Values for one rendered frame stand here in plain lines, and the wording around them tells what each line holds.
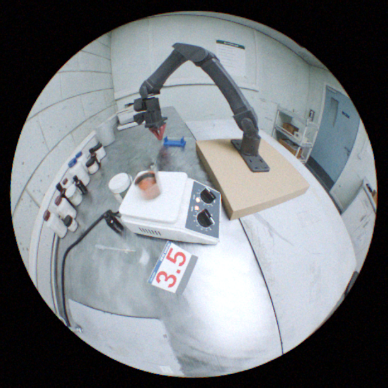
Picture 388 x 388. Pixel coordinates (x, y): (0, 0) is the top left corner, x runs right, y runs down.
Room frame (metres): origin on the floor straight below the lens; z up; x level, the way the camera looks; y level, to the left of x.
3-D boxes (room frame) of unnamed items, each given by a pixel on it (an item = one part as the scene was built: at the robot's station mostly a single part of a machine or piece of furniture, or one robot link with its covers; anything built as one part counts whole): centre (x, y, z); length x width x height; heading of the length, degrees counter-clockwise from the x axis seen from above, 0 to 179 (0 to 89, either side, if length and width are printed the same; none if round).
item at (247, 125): (0.37, -0.19, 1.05); 0.09 x 0.06 x 0.06; 150
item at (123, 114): (1.35, 0.57, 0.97); 0.37 x 0.31 x 0.14; 12
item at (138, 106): (0.58, 0.19, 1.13); 0.12 x 0.09 x 0.12; 60
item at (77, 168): (0.33, 0.48, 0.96); 0.07 x 0.07 x 0.13
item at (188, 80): (1.68, -0.08, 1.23); 1.90 x 0.06 x 0.10; 101
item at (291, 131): (1.68, -1.77, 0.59); 0.65 x 0.48 x 0.93; 11
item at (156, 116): (0.56, 0.15, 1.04); 0.10 x 0.07 x 0.07; 162
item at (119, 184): (0.22, 0.19, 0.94); 0.06 x 0.06 x 0.08
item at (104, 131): (0.74, 0.55, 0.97); 0.18 x 0.13 x 0.15; 12
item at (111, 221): (0.13, 0.20, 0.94); 0.03 x 0.03 x 0.07
